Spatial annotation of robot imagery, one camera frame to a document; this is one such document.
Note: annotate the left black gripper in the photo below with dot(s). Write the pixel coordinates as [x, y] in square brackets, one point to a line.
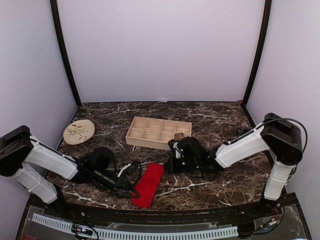
[122, 187]

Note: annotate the round wooden plate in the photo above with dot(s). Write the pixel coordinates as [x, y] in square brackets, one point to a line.
[79, 132]

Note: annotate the right circuit board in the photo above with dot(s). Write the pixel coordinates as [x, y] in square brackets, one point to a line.
[269, 223]

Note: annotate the circuit board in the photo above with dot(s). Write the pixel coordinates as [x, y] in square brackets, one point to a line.
[81, 230]
[269, 223]

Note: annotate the left circuit board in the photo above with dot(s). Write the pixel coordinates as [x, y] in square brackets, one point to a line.
[81, 230]

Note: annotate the white slotted cable duct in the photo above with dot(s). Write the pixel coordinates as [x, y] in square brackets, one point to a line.
[125, 231]

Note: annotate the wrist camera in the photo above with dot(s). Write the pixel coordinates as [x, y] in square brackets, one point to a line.
[188, 147]
[104, 157]

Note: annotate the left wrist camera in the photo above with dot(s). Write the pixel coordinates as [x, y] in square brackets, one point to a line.
[104, 157]

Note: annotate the wooden compartment tray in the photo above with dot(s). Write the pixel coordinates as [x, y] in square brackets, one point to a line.
[155, 133]

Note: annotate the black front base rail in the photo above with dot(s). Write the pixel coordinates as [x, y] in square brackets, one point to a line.
[289, 213]

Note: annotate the right black frame post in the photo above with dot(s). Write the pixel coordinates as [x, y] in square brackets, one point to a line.
[259, 51]

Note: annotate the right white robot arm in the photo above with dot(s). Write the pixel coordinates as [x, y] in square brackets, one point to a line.
[280, 135]

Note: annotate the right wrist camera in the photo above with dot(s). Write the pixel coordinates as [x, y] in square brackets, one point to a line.
[188, 147]

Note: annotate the beige ribbed sock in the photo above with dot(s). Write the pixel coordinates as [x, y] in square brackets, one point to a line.
[178, 136]

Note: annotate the blue enamel mug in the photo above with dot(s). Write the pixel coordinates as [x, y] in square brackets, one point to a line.
[241, 131]

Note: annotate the red sock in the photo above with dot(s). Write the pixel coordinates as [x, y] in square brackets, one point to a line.
[148, 185]

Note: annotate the left black frame post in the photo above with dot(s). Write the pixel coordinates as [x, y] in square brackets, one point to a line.
[63, 51]

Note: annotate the black frame post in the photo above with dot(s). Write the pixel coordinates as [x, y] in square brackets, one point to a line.
[63, 51]
[259, 51]

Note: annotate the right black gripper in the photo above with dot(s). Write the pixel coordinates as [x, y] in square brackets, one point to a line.
[173, 168]

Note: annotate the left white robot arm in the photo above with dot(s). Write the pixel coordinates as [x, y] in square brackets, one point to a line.
[21, 153]

